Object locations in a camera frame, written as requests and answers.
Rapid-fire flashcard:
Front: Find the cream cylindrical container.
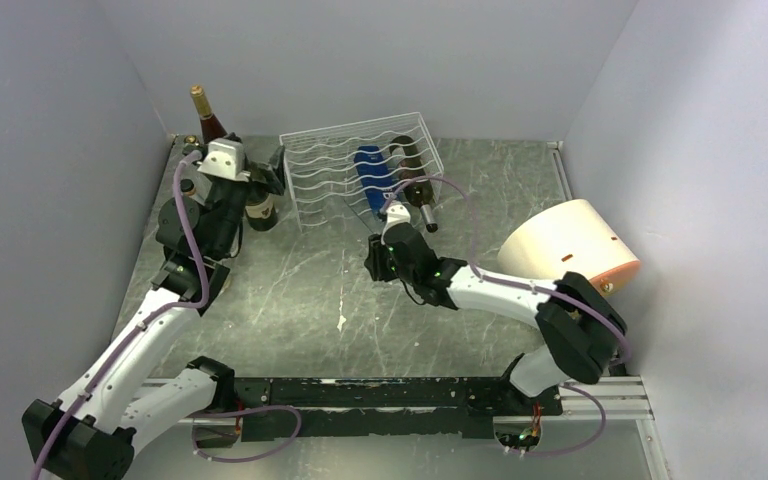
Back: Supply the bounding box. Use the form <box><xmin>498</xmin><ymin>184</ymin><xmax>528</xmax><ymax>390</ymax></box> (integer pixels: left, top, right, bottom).
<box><xmin>497</xmin><ymin>199</ymin><xmax>641</xmax><ymax>296</ymax></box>

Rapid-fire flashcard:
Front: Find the blue vodka bottle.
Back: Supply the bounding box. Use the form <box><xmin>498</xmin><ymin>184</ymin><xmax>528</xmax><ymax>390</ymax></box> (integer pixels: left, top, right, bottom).
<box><xmin>353</xmin><ymin>145</ymin><xmax>395</xmax><ymax>221</ymax></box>

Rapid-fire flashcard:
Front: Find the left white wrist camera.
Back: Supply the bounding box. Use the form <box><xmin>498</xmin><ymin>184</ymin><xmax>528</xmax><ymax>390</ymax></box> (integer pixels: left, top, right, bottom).
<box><xmin>198</xmin><ymin>139</ymin><xmax>251</xmax><ymax>182</ymax></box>

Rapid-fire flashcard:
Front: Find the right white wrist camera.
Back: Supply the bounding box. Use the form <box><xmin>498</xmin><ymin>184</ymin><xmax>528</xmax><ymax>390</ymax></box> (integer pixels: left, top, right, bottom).
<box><xmin>381</xmin><ymin>200</ymin><xmax>412</xmax><ymax>244</ymax></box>

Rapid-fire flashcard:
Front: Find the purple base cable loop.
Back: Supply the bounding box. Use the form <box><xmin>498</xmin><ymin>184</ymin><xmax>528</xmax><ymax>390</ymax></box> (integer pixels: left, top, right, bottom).
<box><xmin>190</xmin><ymin>405</ymin><xmax>304</xmax><ymax>464</ymax></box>

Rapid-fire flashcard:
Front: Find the dark red wine bottle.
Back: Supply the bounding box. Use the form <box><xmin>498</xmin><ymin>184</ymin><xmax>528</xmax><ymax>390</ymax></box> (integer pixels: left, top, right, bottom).
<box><xmin>190</xmin><ymin>84</ymin><xmax>228</xmax><ymax>144</ymax></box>

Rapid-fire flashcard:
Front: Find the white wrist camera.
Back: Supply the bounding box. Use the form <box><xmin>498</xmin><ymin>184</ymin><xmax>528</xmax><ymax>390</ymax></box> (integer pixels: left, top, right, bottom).
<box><xmin>381</xmin><ymin>200</ymin><xmax>412</xmax><ymax>244</ymax></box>
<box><xmin>198</xmin><ymin>139</ymin><xmax>251</xmax><ymax>182</ymax></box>

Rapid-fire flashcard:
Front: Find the dark green wine bottle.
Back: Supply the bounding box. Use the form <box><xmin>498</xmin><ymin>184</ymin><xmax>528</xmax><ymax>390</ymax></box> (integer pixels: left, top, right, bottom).
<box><xmin>244</xmin><ymin>183</ymin><xmax>278</xmax><ymax>232</ymax></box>

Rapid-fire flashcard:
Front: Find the white wire wine rack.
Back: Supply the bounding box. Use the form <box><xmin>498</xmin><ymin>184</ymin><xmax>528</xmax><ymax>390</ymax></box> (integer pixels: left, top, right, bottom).
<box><xmin>279</xmin><ymin>112</ymin><xmax>444</xmax><ymax>232</ymax></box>

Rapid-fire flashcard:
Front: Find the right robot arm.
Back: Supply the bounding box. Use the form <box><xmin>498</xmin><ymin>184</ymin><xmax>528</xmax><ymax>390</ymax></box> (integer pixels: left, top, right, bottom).
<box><xmin>364</xmin><ymin>224</ymin><xmax>628</xmax><ymax>414</ymax></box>

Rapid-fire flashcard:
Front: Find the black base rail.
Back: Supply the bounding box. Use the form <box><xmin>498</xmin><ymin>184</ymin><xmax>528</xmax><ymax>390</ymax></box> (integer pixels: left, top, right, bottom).
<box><xmin>138</xmin><ymin>376</ymin><xmax>654</xmax><ymax>444</ymax></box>

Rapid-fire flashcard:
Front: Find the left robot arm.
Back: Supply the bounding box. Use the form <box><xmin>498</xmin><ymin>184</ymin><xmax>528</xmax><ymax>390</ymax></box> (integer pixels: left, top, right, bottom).
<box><xmin>21</xmin><ymin>137</ymin><xmax>287</xmax><ymax>479</ymax></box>

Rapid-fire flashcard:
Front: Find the dark bottle silver cap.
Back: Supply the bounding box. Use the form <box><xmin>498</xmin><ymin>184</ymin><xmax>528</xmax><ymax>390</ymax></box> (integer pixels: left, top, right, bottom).
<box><xmin>388</xmin><ymin>135</ymin><xmax>439</xmax><ymax>233</ymax></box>

